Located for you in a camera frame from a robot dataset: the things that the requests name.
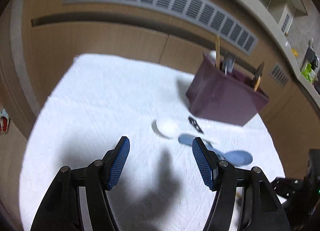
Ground blue plastic spoon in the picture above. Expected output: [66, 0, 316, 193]
[178, 133, 253, 167]

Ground shovel-shaped metal spoon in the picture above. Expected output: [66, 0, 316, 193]
[188, 116, 212, 147]

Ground white ceramic spoon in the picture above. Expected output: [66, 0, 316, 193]
[151, 118, 180, 139]

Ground wooden spoon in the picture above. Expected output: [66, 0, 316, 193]
[253, 76, 261, 92]

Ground wooden chopstick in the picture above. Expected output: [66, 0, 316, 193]
[215, 36, 220, 70]

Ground white textured table mat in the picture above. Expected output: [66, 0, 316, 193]
[18, 52, 286, 231]

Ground purple utensil caddy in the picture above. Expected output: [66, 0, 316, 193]
[185, 53, 269, 126]

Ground grey metal spoon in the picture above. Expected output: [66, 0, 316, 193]
[222, 54, 235, 75]

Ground small grey vent grille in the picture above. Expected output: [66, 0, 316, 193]
[270, 64, 289, 87]

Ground green packet on counter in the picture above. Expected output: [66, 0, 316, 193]
[301, 62, 318, 84]

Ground yellow small object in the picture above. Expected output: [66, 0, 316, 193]
[291, 49, 299, 57]

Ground black object on counter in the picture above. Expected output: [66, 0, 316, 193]
[305, 38, 319, 70]

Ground long grey vent grille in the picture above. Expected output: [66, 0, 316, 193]
[65, 0, 259, 55]

